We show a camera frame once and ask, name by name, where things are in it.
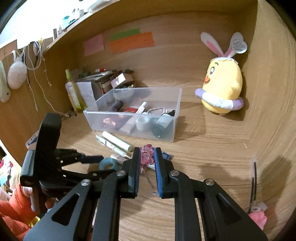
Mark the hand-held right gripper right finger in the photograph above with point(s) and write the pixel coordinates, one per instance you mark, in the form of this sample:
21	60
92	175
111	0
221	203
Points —
159	173

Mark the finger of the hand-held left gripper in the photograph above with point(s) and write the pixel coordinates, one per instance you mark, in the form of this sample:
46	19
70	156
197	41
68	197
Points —
93	159
99	174

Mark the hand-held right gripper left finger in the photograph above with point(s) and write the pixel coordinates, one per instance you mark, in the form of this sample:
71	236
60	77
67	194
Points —
136	173

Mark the blue tape roll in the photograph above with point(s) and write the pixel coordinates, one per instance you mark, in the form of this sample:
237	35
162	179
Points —
104	163

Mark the clear plastic bin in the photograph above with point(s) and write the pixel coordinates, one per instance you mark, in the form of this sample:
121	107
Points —
92	118

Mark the dark green spray bottle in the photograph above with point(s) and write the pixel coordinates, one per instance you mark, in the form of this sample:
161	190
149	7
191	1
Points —
161	126

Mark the white translucent roll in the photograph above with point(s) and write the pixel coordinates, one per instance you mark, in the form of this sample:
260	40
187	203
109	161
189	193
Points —
143	124

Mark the dark purple bottle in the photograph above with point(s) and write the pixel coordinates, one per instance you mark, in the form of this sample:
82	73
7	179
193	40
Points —
116	106

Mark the red tea box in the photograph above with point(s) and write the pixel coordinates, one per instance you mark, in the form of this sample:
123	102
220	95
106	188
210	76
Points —
131	109

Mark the pink squeeze tube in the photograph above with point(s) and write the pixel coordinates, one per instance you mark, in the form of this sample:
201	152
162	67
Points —
141	108

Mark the person's left hand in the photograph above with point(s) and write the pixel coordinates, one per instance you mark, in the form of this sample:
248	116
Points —
26	192

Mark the white green tube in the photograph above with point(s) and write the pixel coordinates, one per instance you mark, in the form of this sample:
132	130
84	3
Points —
151	166

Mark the blue white box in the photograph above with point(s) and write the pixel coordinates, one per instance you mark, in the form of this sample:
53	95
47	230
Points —
32	140

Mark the small blue packet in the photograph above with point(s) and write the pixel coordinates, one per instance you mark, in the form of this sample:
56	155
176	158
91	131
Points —
167	156

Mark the slim white pen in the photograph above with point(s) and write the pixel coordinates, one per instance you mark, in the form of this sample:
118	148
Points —
101	140

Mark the small white tube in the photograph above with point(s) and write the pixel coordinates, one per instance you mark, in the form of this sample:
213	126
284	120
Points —
118	158

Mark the thick white marker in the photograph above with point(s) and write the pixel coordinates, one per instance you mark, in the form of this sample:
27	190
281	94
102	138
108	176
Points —
115	140

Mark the yellow green spray bottle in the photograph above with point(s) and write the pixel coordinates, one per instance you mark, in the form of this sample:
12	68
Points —
75	97

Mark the white folded paper box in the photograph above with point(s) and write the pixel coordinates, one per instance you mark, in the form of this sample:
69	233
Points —
86	92

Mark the colourful printed cloth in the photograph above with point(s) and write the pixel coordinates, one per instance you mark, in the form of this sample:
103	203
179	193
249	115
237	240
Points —
4	171

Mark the white hanging plush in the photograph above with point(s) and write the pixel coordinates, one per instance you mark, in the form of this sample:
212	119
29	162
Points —
3	85

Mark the white fluffy pompom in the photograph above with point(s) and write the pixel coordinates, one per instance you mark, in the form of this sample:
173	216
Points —
16	74

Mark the stack of booklets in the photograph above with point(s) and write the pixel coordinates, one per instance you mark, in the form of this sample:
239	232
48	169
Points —
99	75

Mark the red white marker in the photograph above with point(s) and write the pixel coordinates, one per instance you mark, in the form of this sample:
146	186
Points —
101	69

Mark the small white box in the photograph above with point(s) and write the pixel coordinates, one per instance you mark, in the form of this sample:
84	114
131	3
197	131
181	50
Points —
119	80

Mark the thin black stick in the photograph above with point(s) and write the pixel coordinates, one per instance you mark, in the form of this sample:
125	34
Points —
254	183

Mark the pink sticky note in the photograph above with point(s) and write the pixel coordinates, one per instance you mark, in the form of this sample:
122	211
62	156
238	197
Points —
93	44

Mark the small pink plush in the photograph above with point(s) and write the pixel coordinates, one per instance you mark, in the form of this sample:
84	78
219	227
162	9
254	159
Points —
257	217

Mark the yellow chick plush toy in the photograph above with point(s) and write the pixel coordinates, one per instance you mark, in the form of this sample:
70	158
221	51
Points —
222	81

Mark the small teal jar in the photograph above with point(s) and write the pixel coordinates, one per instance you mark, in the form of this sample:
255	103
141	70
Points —
66	20

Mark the orange sticky note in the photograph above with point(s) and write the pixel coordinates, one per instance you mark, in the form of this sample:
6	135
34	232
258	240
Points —
131	42

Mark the green sticky note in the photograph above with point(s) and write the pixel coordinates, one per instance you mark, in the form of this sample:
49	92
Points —
124	34

